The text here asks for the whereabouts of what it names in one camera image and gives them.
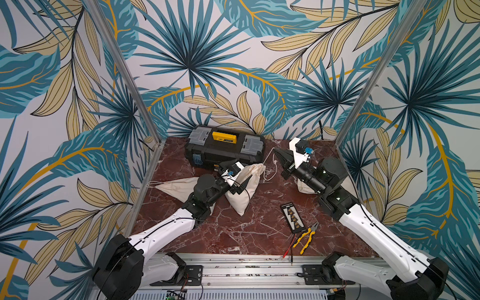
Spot black plastic toolbox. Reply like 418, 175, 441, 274
184, 126, 266, 171

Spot black probe stick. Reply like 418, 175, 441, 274
289, 236, 296, 266

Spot right aluminium frame post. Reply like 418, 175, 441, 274
336, 0, 426, 147

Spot yellow black pliers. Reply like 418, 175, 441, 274
293, 222, 319, 255

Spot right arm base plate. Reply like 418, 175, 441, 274
296, 264, 355, 286

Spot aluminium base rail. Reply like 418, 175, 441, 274
129, 252, 389, 300

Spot left aluminium frame post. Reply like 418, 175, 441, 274
84, 0, 161, 146

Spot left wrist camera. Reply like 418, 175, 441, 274
218, 160, 245, 186

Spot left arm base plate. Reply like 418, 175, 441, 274
150, 265, 203, 287

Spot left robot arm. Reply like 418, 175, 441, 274
92, 172, 250, 300

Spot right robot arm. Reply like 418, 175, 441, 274
274, 147, 449, 300

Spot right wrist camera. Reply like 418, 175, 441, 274
289, 137, 313, 169

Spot aluminium frame post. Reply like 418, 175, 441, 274
84, 0, 161, 146
336, 0, 426, 147

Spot black bit set card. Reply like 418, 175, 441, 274
280, 202, 306, 234

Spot cream cloth bag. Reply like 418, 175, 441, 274
155, 177, 199, 203
225, 163, 266, 216
297, 179, 316, 195

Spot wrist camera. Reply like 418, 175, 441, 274
289, 137, 313, 169
218, 160, 245, 186

